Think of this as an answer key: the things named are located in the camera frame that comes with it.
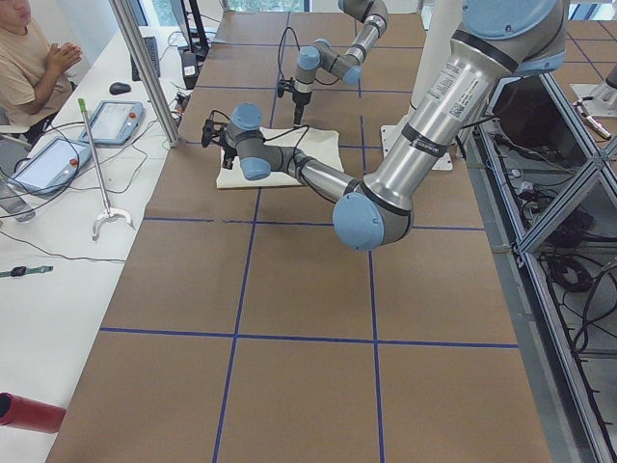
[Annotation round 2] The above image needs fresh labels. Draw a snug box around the teach pendant tablet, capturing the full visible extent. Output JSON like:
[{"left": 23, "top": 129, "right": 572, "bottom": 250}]
[
  {"left": 88, "top": 100, "right": 145, "bottom": 146},
  {"left": 8, "top": 137, "right": 92, "bottom": 196}
]

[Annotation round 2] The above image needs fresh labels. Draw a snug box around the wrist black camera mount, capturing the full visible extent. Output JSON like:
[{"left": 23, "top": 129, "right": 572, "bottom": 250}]
[
  {"left": 277, "top": 78, "right": 295, "bottom": 98},
  {"left": 201, "top": 118, "right": 228, "bottom": 148}
]

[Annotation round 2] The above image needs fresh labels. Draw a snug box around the aluminium frame post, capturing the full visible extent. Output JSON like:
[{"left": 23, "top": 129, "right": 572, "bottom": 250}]
[{"left": 109, "top": 0, "right": 179, "bottom": 148}]

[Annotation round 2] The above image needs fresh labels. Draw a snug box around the far teach pendant tablet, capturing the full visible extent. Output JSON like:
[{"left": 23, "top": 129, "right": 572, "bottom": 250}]
[{"left": 88, "top": 100, "right": 145, "bottom": 146}]

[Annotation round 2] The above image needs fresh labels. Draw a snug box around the upper orange circuit board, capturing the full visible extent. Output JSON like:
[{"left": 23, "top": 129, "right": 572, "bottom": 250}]
[{"left": 174, "top": 92, "right": 190, "bottom": 113}]

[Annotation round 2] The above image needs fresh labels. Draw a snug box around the person in beige shirt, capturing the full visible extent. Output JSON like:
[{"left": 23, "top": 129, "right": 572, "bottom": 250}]
[{"left": 1, "top": 1, "right": 82, "bottom": 144}]

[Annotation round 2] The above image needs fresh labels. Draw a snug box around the cream long-sleeve cat shirt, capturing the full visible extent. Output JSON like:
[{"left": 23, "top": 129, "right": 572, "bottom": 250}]
[{"left": 216, "top": 125, "right": 342, "bottom": 190}]

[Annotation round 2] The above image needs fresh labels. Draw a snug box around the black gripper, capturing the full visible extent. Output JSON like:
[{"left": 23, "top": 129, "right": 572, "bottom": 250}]
[
  {"left": 292, "top": 90, "right": 311, "bottom": 126},
  {"left": 219, "top": 131, "right": 237, "bottom": 169}
]

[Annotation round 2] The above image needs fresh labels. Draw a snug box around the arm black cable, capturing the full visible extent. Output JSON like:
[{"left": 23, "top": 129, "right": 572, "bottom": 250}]
[
  {"left": 206, "top": 109, "right": 314, "bottom": 165},
  {"left": 276, "top": 26, "right": 343, "bottom": 91}
]

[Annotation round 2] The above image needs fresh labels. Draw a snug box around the near teach pendant tablet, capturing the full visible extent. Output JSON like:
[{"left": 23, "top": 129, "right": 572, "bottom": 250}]
[{"left": 8, "top": 137, "right": 92, "bottom": 196}]

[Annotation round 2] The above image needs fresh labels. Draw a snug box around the red cylindrical bottle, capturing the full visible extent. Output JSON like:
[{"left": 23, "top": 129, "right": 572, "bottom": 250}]
[{"left": 1, "top": 393, "right": 67, "bottom": 434}]

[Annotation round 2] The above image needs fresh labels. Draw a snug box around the black computer mouse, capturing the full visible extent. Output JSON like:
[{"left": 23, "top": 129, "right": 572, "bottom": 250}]
[{"left": 109, "top": 82, "right": 131, "bottom": 95}]

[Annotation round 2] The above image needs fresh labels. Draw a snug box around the black box white label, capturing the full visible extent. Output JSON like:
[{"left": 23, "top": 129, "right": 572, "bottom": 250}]
[{"left": 180, "top": 50, "right": 200, "bottom": 90}]

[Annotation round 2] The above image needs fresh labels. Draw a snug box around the green strap smartwatch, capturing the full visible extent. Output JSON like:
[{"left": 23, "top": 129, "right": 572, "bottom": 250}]
[{"left": 0, "top": 265, "right": 54, "bottom": 278}]

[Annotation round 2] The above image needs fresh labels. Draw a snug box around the black keyboard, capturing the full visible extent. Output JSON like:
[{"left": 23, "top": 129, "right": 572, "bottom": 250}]
[{"left": 130, "top": 36, "right": 160, "bottom": 81}]

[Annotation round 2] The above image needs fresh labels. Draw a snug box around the metal reacher grabber tool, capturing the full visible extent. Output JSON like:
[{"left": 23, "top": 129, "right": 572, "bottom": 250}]
[{"left": 77, "top": 97, "right": 135, "bottom": 241}]

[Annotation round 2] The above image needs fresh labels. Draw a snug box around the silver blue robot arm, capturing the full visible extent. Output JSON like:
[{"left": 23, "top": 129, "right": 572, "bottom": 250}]
[
  {"left": 215, "top": 1, "right": 569, "bottom": 251},
  {"left": 278, "top": 1, "right": 389, "bottom": 126}
]

